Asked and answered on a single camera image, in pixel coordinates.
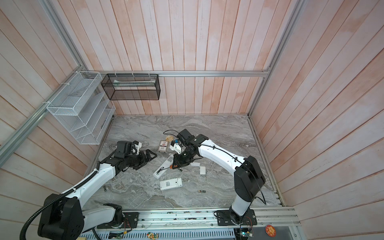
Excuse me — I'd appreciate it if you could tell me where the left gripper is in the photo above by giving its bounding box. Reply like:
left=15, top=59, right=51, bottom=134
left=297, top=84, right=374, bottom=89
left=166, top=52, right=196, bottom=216
left=125, top=149, right=158, bottom=170

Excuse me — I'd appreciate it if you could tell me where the white TV remote control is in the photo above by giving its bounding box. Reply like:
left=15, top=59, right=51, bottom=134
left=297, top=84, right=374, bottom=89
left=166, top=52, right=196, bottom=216
left=153, top=155, right=174, bottom=180

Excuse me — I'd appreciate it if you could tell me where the white air conditioner remote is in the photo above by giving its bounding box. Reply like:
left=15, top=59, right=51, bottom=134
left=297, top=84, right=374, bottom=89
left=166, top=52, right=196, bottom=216
left=160, top=178, right=183, bottom=191

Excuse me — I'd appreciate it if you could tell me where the orange black screwdriver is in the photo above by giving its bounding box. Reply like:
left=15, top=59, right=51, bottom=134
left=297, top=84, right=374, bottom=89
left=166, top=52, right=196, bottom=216
left=156, top=166, right=173, bottom=174

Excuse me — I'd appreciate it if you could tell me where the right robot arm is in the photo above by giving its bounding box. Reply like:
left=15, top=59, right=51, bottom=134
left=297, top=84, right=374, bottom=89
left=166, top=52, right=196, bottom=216
left=170, top=129, right=266, bottom=220

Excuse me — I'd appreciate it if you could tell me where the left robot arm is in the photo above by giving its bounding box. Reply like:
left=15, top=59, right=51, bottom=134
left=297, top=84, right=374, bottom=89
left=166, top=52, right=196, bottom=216
left=38, top=141, right=157, bottom=240

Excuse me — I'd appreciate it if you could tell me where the playing card box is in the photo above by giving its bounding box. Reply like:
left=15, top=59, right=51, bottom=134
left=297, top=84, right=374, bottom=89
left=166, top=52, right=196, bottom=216
left=158, top=140, right=170, bottom=153

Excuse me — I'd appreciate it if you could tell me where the red round sticker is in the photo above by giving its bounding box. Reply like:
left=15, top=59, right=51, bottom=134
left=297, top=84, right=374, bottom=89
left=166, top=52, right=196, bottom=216
left=265, top=225, right=277, bottom=238

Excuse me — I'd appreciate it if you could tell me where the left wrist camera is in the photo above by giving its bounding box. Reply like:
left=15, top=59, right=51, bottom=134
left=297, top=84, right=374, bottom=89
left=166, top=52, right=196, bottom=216
left=131, top=141, right=142, bottom=155

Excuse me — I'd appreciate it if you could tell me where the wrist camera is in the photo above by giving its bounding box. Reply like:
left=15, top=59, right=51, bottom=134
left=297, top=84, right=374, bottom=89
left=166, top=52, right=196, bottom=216
left=169, top=140, right=182, bottom=155
left=131, top=141, right=142, bottom=155

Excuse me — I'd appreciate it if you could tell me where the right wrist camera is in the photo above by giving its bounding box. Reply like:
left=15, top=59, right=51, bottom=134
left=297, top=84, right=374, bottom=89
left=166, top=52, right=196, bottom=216
left=169, top=140, right=182, bottom=155

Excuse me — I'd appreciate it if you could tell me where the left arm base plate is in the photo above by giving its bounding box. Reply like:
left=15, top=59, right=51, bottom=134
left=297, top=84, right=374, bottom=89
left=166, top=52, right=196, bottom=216
left=97, top=212, right=139, bottom=230

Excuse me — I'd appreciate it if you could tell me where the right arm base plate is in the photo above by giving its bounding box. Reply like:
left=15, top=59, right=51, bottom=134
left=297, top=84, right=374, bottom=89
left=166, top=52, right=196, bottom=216
left=214, top=209, right=257, bottom=226

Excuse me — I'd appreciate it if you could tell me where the black wire mesh basket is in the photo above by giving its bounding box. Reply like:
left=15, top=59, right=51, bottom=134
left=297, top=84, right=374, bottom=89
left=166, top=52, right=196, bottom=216
left=101, top=73, right=161, bottom=101

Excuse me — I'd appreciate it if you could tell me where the white wire mesh shelf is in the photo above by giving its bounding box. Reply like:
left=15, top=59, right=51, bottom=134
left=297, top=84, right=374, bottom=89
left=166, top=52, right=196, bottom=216
left=47, top=72, right=116, bottom=145

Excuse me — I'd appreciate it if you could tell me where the black corrugated cable conduit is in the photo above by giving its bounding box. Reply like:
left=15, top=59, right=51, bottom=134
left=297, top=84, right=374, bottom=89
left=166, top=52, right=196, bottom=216
left=19, top=170, right=99, bottom=240

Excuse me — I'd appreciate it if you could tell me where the aluminium mounting rail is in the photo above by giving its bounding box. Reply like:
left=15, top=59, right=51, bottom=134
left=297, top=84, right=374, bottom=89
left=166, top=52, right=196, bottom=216
left=50, top=206, right=301, bottom=232

